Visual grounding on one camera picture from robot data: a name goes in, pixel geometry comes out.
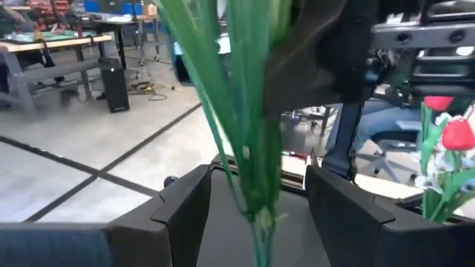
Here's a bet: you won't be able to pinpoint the wooden workbench grey legs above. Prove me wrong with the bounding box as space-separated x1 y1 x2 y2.
0 33 114 116

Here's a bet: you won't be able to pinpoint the white striped flower bunch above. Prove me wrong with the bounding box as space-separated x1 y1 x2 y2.
410 111 475 196

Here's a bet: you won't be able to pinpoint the black table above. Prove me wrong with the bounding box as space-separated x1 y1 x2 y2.
83 16 161 71

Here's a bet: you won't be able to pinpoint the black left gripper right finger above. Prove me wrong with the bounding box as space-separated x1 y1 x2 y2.
304 164 475 267

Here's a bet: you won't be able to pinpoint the cardboard box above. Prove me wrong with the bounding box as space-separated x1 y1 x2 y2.
142 2 159 17

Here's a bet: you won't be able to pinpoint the blue storage bins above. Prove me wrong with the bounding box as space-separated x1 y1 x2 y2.
83 0 144 16

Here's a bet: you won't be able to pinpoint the red flower bunch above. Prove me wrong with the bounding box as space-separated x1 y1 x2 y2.
154 0 294 267

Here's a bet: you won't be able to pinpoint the black computer tower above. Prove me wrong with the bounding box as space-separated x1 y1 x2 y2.
98 57 131 114

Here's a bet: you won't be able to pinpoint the aluminium beam with holes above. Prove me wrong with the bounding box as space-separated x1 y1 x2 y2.
370 20 475 51

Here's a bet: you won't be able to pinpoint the red artificial tulip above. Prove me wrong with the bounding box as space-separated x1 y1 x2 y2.
419 95 456 223
426 117 475 223

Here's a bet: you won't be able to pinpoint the yellow floor cable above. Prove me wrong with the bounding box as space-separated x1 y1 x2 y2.
128 78 176 102

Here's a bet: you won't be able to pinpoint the green table mat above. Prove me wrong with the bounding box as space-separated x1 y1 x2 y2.
7 30 98 42

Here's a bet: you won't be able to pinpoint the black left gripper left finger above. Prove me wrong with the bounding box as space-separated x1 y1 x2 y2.
0 164 213 267

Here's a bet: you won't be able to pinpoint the black frame post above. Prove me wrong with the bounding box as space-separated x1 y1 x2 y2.
321 102 364 181

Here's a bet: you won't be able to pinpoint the black office chair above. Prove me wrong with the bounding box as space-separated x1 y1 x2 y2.
354 128 422 183

